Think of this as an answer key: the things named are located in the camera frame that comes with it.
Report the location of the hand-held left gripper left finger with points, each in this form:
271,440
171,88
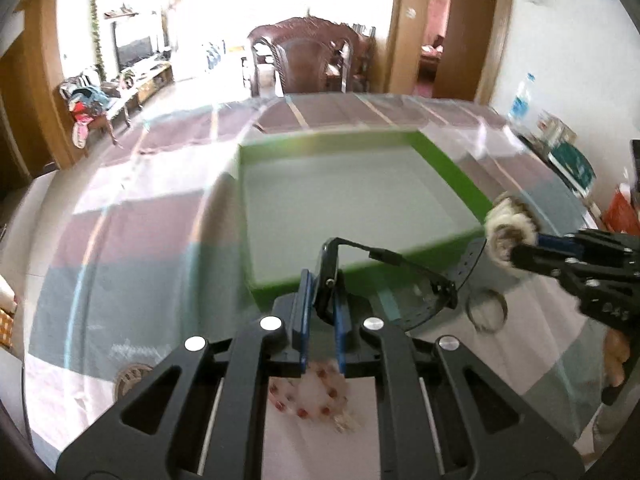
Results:
302,312

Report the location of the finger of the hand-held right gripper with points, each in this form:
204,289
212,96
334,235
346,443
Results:
535,257
560,242

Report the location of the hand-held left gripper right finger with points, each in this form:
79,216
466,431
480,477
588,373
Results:
341,327

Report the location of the white wrist watch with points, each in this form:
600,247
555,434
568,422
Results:
497,235

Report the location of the black wrist watch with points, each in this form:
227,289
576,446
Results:
327,272

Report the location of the green cardboard box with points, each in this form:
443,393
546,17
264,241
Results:
345,195

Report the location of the person's right hand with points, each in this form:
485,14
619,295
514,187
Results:
616,355

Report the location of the red bag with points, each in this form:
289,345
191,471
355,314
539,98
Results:
622,210

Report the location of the silver bangle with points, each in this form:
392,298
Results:
487,310

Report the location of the plastic water bottle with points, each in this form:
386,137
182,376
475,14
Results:
521,102

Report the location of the carved wooden chair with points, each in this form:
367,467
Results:
305,52

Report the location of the wooden television cabinet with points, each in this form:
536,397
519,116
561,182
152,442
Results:
156,80

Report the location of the chair with clothes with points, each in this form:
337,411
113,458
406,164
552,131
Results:
92,100

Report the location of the television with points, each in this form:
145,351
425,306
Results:
134,49

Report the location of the green leaf garland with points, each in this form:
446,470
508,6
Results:
96,30

